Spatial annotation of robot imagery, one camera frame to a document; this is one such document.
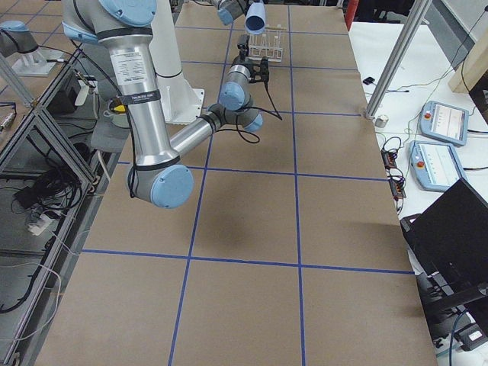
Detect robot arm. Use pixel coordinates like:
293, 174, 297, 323
210, 0, 249, 25
63, 1, 263, 209

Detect teach pendant tablet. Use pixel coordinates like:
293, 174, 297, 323
409, 140, 467, 192
419, 101, 470, 146

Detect aluminium frame post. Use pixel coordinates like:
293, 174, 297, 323
364, 0, 432, 120

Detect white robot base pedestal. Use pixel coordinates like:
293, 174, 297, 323
149, 0, 205, 125

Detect small black device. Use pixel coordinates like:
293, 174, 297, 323
362, 77, 375, 85

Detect black laptop on stand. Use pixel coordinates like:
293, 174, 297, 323
400, 178, 487, 293

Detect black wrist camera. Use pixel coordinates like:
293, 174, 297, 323
248, 57, 269, 85

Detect far teach pendant tablet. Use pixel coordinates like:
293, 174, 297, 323
419, 101, 470, 146

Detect light blue plastic cup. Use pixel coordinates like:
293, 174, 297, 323
245, 2, 266, 35

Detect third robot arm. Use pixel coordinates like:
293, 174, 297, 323
1, 21, 65, 77

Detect steel bowl with corn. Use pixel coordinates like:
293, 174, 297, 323
103, 98, 129, 129

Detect white wire cup holder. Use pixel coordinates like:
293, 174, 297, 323
247, 24, 287, 63

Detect near teach pendant tablet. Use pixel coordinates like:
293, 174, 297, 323
409, 140, 467, 192

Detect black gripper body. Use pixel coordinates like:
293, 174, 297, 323
237, 34, 250, 61

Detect small silver cylinder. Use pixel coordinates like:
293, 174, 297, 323
374, 114, 389, 129

